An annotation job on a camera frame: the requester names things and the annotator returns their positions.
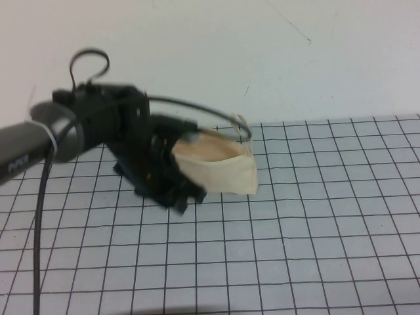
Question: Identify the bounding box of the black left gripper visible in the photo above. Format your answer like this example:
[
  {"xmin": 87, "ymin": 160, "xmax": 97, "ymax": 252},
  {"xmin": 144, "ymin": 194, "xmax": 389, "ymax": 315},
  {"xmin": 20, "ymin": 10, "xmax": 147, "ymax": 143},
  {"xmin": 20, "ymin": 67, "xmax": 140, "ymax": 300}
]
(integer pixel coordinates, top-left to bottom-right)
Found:
[{"xmin": 113, "ymin": 113, "xmax": 208, "ymax": 217}]

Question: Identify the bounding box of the cream fabric pencil case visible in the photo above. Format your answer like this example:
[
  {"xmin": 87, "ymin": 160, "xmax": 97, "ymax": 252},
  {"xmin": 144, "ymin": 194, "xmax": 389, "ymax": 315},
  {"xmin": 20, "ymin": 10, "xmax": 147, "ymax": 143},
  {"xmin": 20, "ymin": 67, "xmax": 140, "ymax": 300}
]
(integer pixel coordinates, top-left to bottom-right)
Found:
[{"xmin": 172, "ymin": 113, "xmax": 259, "ymax": 196}]

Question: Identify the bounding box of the thin black arched cable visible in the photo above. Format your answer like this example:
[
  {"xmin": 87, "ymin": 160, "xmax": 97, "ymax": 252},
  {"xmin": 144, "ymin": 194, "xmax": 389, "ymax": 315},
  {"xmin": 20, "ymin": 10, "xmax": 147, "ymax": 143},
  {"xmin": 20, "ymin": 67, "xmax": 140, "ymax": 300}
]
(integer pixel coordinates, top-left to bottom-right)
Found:
[{"xmin": 146, "ymin": 94, "xmax": 254, "ymax": 140}]

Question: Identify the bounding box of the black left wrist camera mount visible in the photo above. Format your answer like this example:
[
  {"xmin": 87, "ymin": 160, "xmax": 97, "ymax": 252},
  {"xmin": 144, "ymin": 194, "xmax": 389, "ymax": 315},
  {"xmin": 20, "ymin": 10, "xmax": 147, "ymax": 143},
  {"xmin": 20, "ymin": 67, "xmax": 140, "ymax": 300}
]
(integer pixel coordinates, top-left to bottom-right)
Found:
[{"xmin": 51, "ymin": 81, "xmax": 152, "ymax": 155}]

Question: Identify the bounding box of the thick black hanging cable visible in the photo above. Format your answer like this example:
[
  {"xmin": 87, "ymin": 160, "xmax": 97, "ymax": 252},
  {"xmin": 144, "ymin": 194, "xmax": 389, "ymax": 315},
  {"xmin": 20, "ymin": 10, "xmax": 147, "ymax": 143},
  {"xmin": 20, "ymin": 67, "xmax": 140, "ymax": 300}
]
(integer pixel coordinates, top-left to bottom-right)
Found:
[{"xmin": 31, "ymin": 123, "xmax": 79, "ymax": 315}]

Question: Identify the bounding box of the black flat looped cable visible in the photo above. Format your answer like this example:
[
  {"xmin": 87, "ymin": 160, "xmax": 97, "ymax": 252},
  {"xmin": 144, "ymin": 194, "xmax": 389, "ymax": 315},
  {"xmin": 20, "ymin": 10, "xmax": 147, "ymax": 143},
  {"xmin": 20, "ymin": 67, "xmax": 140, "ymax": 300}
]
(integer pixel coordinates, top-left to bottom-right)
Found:
[{"xmin": 70, "ymin": 48, "xmax": 111, "ymax": 89}]

